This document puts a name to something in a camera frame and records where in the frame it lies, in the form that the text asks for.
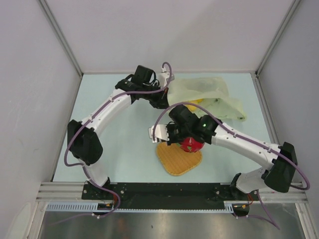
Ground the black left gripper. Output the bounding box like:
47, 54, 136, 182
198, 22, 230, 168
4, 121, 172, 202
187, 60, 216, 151
142, 82, 169, 110

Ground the red fake dragon fruit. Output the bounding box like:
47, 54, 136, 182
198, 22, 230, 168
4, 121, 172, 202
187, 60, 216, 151
176, 137, 205, 153

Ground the yellow fake banana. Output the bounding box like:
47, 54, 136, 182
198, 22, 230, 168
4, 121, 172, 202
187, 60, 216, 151
186, 99, 203, 112

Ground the translucent pale green plastic bag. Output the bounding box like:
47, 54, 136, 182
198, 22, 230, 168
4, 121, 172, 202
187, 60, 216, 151
167, 77, 247, 121

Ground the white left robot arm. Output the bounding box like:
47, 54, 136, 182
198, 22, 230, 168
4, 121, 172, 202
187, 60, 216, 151
64, 62, 174, 199

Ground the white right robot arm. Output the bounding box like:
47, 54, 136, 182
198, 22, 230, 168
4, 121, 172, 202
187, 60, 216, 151
166, 105, 298, 200

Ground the woven bamboo tray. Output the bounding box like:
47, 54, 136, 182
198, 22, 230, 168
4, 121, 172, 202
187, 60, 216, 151
156, 142, 202, 176

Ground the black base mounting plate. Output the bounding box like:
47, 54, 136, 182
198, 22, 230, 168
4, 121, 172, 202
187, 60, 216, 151
82, 181, 260, 211

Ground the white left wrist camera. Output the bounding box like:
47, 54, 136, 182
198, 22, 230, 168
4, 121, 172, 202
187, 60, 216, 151
157, 72, 170, 88

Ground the white slotted cable duct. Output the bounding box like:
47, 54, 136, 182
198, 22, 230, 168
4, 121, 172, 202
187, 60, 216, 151
46, 202, 234, 213

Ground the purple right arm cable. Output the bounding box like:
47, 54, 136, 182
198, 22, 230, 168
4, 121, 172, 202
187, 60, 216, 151
152, 101, 311, 230

